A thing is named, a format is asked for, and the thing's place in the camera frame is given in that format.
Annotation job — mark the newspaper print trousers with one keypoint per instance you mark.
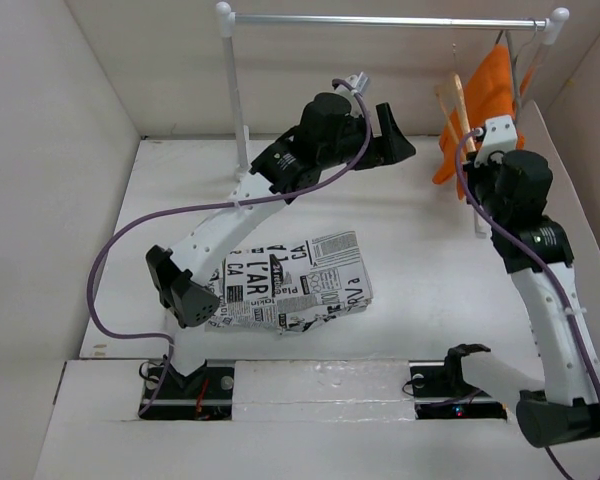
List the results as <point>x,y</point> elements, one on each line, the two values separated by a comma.
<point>291,288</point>

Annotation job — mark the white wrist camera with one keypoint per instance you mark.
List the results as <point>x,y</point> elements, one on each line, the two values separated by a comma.
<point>500,134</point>
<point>355,83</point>

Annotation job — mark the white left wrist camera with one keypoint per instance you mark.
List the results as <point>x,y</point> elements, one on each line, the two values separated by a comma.
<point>355,83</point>

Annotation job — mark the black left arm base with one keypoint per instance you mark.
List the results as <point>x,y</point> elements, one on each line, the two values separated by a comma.
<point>204,395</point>

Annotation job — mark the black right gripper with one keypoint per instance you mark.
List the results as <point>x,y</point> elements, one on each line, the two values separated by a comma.
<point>495,162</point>

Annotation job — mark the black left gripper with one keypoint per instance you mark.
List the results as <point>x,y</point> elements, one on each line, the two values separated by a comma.
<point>388,147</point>

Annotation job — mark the aluminium side rail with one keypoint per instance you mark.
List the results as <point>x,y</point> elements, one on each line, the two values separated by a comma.
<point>506,199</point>

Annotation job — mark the orange cloth on hanger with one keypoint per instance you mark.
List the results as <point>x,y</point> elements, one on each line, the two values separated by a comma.
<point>489,93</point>

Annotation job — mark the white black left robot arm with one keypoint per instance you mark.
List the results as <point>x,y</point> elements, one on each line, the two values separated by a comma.
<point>181,273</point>

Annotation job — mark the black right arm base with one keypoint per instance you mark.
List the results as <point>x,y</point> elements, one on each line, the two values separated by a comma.
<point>435,398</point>

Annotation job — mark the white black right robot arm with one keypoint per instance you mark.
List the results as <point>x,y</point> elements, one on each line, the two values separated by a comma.
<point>564,407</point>

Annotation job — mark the wooden clothes hanger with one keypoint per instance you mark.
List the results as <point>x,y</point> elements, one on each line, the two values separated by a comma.
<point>451,100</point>

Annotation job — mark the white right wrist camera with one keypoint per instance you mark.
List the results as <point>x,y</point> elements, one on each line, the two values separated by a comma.
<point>500,134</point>

